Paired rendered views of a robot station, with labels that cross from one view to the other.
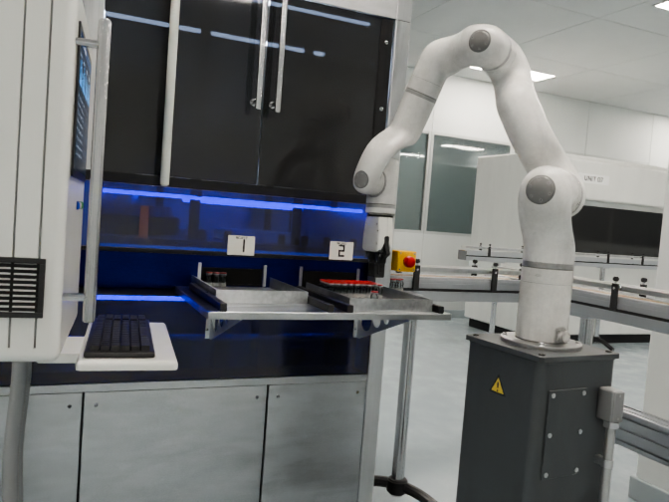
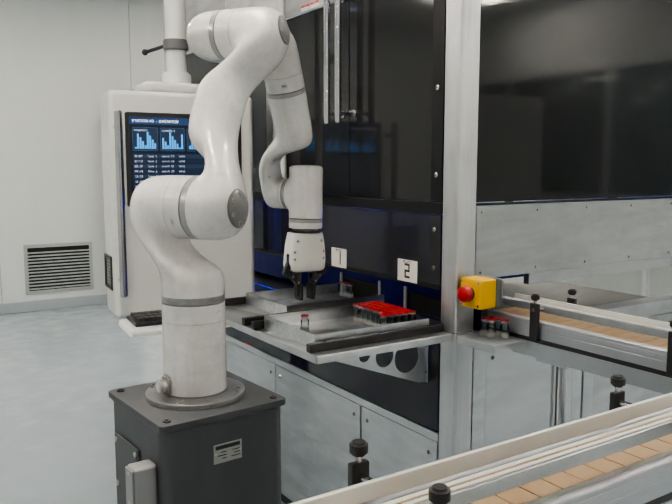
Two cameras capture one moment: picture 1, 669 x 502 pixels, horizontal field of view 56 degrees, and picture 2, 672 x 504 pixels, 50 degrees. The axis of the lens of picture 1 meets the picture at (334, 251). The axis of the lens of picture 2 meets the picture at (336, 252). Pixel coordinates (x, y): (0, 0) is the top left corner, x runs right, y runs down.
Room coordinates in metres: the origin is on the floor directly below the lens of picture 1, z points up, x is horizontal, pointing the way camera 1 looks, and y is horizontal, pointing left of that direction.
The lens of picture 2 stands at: (1.56, -1.89, 1.30)
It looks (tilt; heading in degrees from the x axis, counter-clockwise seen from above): 7 degrees down; 81
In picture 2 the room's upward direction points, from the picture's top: straight up
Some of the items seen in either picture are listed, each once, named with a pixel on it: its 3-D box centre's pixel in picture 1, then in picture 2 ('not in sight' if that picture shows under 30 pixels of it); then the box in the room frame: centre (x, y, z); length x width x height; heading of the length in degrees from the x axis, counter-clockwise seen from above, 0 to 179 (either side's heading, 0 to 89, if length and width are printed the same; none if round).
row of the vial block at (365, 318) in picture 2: (353, 290); (373, 317); (1.96, -0.07, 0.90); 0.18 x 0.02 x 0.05; 113
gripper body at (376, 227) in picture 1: (378, 231); (305, 248); (1.77, -0.12, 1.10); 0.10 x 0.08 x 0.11; 24
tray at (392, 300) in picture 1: (365, 296); (345, 323); (1.88, -0.10, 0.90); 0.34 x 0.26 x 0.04; 23
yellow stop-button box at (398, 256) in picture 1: (402, 260); (480, 292); (2.19, -0.24, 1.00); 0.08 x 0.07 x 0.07; 24
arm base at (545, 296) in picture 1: (544, 305); (194, 347); (1.51, -0.52, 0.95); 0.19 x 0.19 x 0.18
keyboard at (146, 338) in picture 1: (120, 333); (191, 313); (1.46, 0.49, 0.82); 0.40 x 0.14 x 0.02; 19
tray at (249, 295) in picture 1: (246, 288); (314, 299); (1.84, 0.25, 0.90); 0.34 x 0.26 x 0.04; 24
